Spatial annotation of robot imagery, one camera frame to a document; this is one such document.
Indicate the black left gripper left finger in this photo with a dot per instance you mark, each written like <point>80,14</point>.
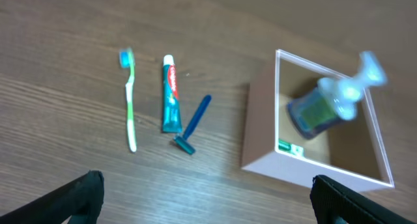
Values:
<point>79,201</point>

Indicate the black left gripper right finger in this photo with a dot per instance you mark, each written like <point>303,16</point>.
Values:
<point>333,203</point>

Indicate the blue foam pump bottle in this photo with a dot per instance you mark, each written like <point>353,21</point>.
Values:
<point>334,101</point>

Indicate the blue disposable razor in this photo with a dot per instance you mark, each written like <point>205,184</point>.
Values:
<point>182,140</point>

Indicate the teal Colgate toothpaste tube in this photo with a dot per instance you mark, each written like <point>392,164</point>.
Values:
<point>171,119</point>

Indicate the green white toothbrush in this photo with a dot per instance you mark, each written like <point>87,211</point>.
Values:
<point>127,61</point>

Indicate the white cardboard box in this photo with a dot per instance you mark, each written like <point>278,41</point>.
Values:
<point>351,153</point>

